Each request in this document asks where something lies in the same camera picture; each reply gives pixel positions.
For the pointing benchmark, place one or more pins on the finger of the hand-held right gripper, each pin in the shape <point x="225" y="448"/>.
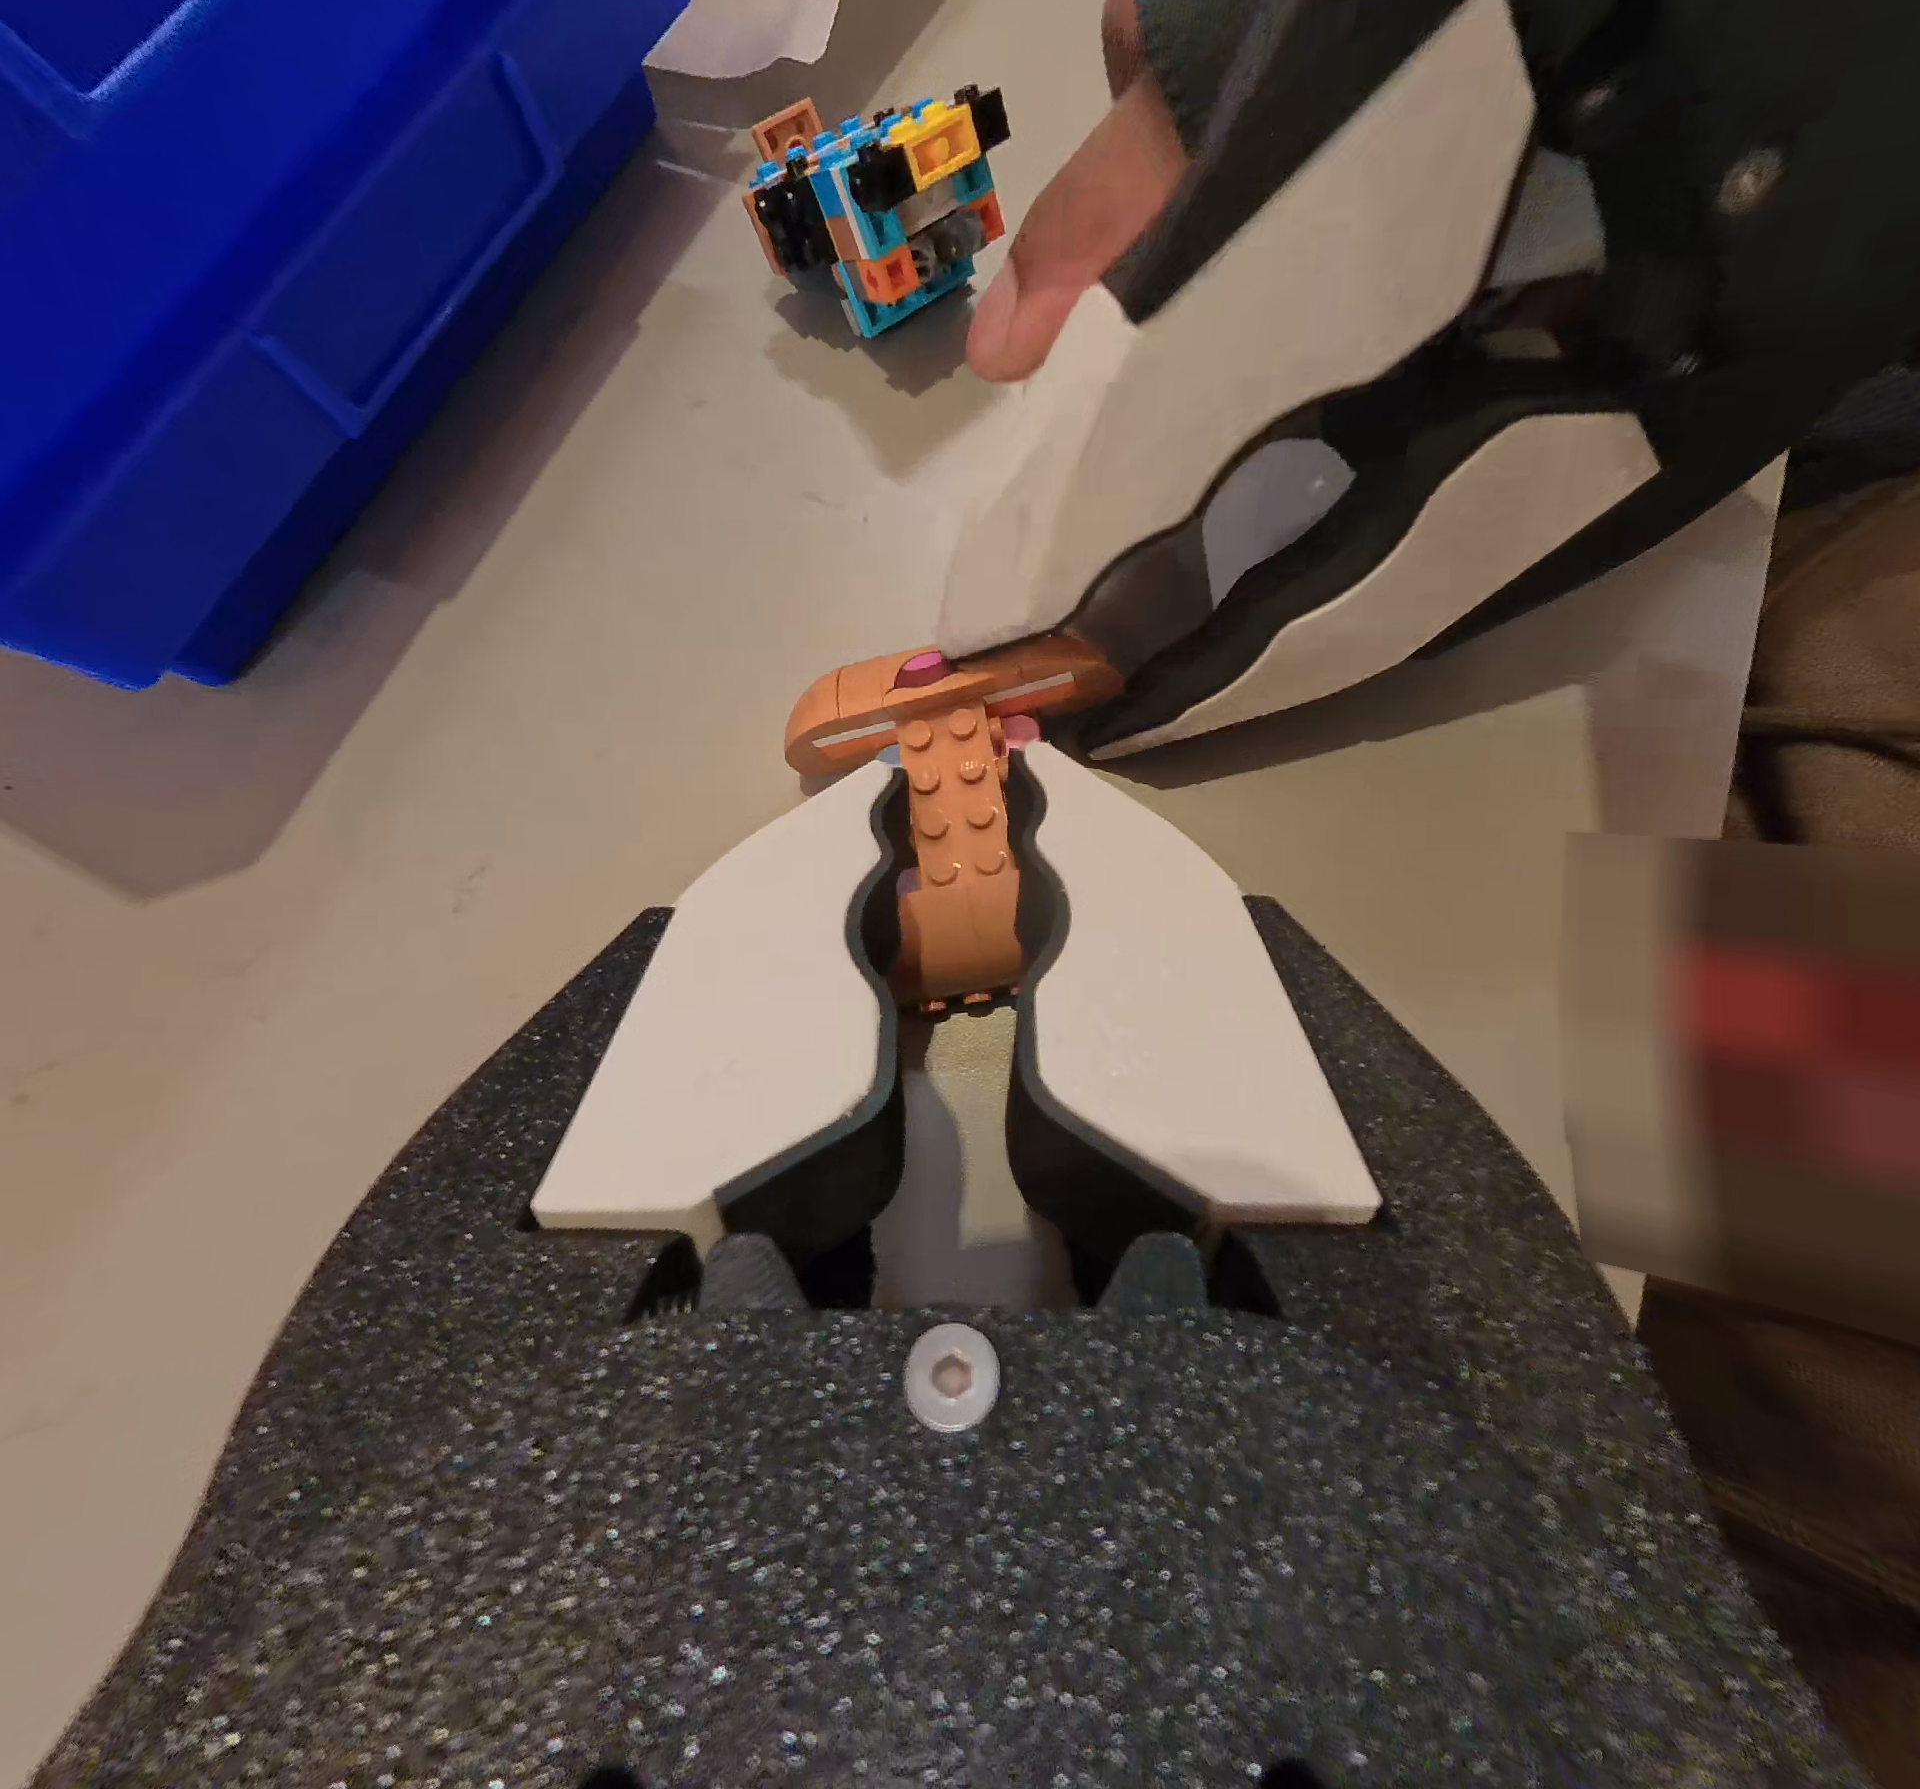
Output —
<point x="1200" y="394"/>
<point x="1440" y="544"/>

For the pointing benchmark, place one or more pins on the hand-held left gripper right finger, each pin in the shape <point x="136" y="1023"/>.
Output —
<point x="1185" y="1054"/>

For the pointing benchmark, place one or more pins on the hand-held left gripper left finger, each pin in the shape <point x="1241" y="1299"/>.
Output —
<point x="720" y="1054"/>

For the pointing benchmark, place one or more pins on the brown toy brick shell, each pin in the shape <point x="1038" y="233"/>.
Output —
<point x="947" y="829"/>

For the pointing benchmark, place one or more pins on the colourful toy brick model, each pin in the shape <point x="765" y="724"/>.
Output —
<point x="884" y="199"/>

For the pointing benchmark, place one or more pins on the blue plastic bin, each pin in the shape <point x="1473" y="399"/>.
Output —
<point x="299" y="244"/>

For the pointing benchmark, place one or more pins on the person's right hand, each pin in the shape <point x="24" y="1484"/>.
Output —
<point x="1067" y="229"/>

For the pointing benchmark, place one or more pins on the person's brown hooded top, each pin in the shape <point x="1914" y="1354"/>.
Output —
<point x="1844" y="650"/>

